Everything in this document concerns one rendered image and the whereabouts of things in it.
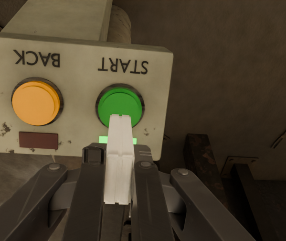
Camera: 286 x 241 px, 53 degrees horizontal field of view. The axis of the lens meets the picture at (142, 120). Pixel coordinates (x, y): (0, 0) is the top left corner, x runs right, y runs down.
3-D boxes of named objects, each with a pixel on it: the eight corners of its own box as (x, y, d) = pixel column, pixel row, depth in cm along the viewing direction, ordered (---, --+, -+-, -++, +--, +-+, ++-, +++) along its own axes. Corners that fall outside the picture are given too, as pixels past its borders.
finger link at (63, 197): (102, 213, 14) (38, 211, 14) (107, 163, 19) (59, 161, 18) (104, 185, 13) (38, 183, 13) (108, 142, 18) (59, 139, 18)
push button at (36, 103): (61, 121, 28) (58, 127, 26) (18, 118, 28) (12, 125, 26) (61, 80, 27) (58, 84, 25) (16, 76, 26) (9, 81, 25)
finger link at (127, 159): (120, 156, 15) (134, 156, 15) (120, 114, 21) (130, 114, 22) (116, 205, 16) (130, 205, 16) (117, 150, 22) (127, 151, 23)
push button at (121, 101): (139, 125, 29) (140, 133, 27) (98, 123, 28) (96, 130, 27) (143, 86, 27) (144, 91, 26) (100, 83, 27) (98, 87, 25)
